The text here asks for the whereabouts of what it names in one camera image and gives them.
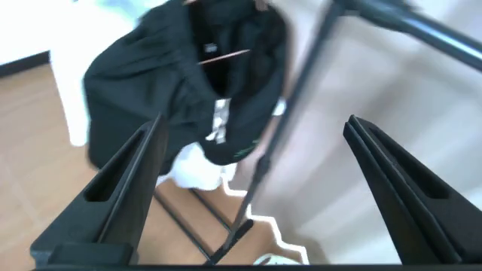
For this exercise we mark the black garment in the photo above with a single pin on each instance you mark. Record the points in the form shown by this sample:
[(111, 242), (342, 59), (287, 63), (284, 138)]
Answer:
[(143, 83)]

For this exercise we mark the beige curtain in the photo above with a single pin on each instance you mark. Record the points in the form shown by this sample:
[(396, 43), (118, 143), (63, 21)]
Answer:
[(376, 94)]

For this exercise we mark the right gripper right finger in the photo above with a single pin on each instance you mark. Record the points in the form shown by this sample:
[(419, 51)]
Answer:
[(433, 226)]

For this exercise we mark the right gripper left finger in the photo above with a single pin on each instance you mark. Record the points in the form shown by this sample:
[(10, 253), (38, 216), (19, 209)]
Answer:
[(75, 233)]

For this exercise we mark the black clothes rack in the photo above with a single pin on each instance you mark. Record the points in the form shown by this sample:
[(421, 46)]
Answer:
[(301, 86)]

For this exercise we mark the white printed t-shirt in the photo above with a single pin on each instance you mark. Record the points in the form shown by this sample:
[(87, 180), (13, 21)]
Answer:
[(196, 173)]

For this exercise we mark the pink clothes hanger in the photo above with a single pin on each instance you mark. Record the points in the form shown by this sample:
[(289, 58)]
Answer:
[(226, 56)]

